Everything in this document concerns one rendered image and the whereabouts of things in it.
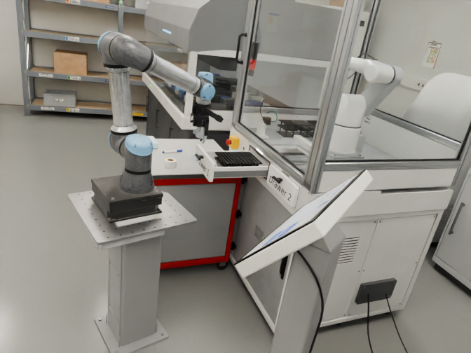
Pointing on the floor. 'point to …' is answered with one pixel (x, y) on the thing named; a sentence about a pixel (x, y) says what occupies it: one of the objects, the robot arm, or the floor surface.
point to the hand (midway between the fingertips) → (203, 140)
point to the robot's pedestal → (134, 292)
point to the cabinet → (263, 294)
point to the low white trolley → (195, 206)
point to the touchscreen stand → (304, 298)
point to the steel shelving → (67, 74)
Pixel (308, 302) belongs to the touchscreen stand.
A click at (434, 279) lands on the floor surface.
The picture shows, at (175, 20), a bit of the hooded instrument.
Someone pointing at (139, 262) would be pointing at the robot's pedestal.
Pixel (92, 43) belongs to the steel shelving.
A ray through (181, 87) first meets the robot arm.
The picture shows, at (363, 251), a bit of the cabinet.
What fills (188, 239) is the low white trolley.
